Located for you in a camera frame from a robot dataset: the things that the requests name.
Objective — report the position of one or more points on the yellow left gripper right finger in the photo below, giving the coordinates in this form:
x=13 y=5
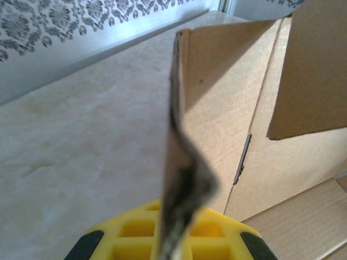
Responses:
x=225 y=238

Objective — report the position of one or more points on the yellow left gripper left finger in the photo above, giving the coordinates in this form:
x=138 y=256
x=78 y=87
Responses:
x=127 y=238

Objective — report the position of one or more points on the brown cardboard box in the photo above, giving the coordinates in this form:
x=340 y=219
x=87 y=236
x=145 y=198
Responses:
x=217 y=81

